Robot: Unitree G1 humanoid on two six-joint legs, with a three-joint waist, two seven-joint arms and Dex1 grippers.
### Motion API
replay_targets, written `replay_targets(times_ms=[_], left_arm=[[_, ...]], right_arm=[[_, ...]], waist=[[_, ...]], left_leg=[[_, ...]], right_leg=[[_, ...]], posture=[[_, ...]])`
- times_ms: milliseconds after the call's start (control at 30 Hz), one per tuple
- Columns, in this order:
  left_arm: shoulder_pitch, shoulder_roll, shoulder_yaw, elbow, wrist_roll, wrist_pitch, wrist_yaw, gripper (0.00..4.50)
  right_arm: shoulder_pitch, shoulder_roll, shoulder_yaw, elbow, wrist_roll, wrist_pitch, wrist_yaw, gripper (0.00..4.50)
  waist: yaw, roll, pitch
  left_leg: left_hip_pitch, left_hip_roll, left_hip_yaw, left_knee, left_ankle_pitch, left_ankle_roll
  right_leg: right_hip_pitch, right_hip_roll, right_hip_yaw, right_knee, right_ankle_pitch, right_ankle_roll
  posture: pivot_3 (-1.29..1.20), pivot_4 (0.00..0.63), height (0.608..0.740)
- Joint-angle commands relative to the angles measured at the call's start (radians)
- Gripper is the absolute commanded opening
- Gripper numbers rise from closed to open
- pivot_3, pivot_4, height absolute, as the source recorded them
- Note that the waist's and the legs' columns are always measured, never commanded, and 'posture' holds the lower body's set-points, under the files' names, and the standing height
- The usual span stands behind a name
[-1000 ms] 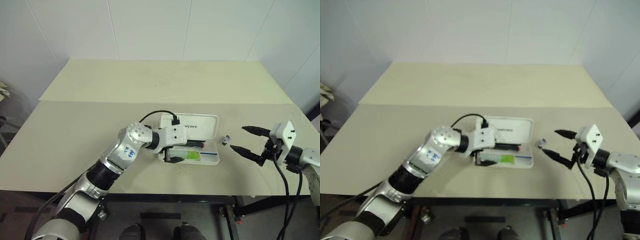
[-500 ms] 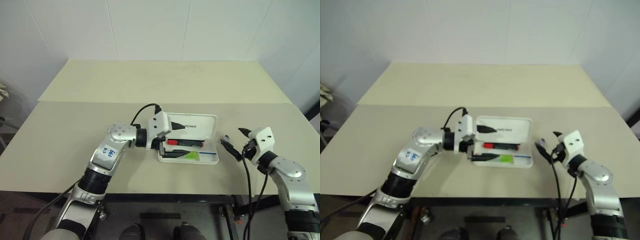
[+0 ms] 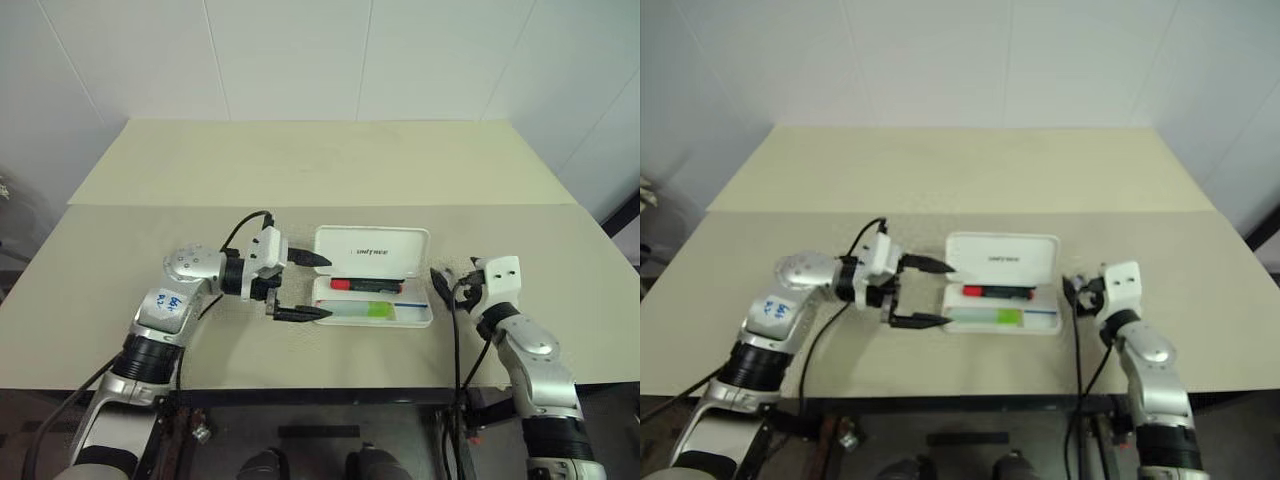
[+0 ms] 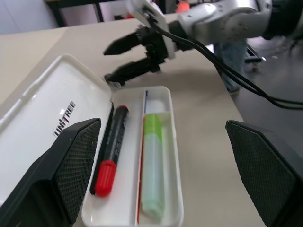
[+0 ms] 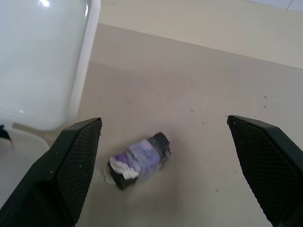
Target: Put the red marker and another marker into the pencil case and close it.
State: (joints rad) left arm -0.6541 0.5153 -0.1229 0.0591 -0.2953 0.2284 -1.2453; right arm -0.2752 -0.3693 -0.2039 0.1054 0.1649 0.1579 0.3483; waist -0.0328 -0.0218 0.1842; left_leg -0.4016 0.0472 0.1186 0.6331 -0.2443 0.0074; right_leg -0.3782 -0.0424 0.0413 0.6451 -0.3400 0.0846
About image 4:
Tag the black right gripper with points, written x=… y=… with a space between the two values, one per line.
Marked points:
x=154 y=45

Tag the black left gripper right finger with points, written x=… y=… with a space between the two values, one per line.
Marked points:
x=272 y=170

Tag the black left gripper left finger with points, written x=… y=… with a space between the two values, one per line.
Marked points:
x=47 y=177

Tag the black marker with red cap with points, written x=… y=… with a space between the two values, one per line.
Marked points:
x=106 y=175

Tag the green capped translucent highlighter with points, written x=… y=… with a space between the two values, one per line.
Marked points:
x=154 y=151

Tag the white hinged pencil case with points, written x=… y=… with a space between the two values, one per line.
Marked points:
x=47 y=94

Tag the orange object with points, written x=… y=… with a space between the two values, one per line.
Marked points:
x=182 y=6

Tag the black metal stand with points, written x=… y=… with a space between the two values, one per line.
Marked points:
x=53 y=9

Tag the person in blue jeans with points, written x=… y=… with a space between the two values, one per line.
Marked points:
x=230 y=56

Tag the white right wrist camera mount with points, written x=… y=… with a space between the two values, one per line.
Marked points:
x=138 y=7

